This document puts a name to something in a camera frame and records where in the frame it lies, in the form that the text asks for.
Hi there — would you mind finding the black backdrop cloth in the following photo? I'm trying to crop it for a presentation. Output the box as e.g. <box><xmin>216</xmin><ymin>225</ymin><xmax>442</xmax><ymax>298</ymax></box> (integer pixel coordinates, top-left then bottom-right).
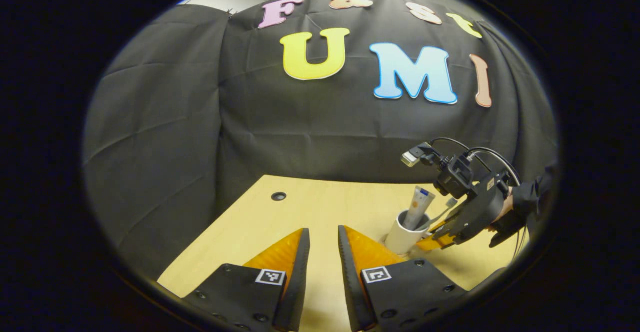
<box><xmin>82</xmin><ymin>0</ymin><xmax>558</xmax><ymax>283</ymax></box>

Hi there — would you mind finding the white toothbrush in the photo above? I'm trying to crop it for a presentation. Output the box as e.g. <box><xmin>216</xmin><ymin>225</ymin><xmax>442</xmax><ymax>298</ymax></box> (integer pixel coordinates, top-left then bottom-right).
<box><xmin>425</xmin><ymin>197</ymin><xmax>459</xmax><ymax>228</ymax></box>

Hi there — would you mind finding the white toothpaste tube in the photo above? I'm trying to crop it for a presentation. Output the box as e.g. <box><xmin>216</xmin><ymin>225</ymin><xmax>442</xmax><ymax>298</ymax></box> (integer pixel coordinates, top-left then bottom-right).
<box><xmin>402</xmin><ymin>186</ymin><xmax>436</xmax><ymax>231</ymax></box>

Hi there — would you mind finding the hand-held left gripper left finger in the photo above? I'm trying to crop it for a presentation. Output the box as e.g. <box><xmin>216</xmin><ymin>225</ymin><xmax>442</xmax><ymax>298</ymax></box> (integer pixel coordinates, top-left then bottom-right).
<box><xmin>182</xmin><ymin>227</ymin><xmax>312</xmax><ymax>332</ymax></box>

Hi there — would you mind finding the wooden desktop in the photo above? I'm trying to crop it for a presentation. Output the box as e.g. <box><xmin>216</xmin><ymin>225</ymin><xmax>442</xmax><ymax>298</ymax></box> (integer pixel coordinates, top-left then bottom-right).
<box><xmin>157</xmin><ymin>175</ymin><xmax>531</xmax><ymax>332</ymax></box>

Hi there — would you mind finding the black camera cable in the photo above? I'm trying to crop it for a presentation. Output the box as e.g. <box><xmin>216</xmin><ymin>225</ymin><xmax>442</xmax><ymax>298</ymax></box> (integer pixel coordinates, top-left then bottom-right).
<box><xmin>466</xmin><ymin>146</ymin><xmax>522</xmax><ymax>187</ymax></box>
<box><xmin>430</xmin><ymin>137</ymin><xmax>494</xmax><ymax>174</ymax></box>

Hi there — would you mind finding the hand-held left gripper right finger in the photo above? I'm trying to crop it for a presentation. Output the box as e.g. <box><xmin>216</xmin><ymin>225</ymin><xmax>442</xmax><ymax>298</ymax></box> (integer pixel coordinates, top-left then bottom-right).
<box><xmin>337</xmin><ymin>225</ymin><xmax>468</xmax><ymax>332</ymax></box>

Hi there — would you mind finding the white cup with wooden handle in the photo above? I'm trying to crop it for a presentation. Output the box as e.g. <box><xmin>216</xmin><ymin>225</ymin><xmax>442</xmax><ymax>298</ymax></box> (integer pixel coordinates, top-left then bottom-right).
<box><xmin>384</xmin><ymin>210</ymin><xmax>432</xmax><ymax>255</ymax></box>

